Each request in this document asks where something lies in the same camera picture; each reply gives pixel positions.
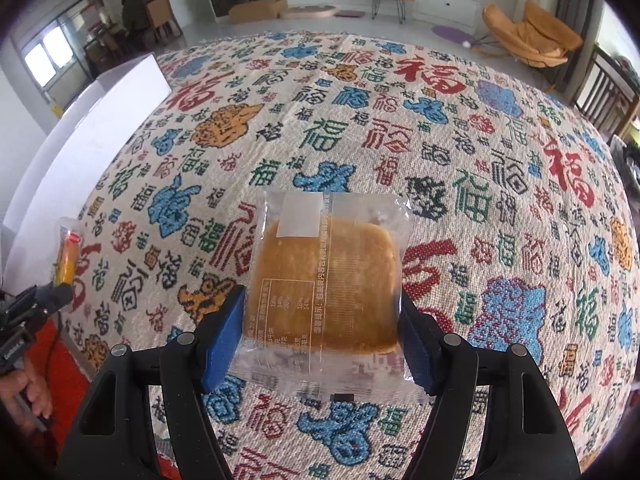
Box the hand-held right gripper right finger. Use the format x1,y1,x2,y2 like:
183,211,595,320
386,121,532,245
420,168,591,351
397,292,583,480

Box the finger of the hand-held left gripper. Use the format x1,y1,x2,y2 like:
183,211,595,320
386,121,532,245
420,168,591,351
30,282,75,319

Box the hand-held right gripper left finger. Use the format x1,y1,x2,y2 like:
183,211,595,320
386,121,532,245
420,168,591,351
56,284,247,480

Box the orange sausage packet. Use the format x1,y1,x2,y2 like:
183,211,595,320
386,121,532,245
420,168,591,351
51,216,85,286

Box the clear bread packet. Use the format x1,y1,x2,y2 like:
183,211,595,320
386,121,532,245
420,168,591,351
232,187,436,406

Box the person's left hand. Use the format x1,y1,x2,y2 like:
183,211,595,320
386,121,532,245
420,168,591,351
0,356,53,432

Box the orange rug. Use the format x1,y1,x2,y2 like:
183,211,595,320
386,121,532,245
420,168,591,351
20,320,181,480

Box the printed woven blanket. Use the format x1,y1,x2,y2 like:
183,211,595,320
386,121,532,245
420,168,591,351
65,30,640,480

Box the balcony window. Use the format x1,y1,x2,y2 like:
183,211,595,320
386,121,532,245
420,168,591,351
10,0,108,116

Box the dark cloth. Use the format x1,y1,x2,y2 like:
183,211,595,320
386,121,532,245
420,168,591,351
121,0,156,41

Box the light wooden dining chair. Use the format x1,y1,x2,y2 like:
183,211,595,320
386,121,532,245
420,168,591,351
145,0,183,43

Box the dark wooden chair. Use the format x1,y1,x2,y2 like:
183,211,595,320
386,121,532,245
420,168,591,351
570,45,638,138

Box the brown cardboard box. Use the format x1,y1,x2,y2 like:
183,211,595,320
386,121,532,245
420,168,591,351
229,0,288,25

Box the orange lounge chair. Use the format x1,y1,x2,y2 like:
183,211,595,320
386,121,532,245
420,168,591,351
481,0,585,68

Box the round beige platform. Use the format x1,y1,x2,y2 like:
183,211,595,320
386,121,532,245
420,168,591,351
280,4,337,20

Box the white television cabinet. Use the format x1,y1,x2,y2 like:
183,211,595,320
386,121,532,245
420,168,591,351
257,0,488,31

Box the grey curtain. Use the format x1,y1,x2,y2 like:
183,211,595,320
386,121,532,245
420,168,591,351
555,0,608,91

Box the black cable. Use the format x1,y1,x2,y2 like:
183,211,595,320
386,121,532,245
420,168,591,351
45,312,68,386

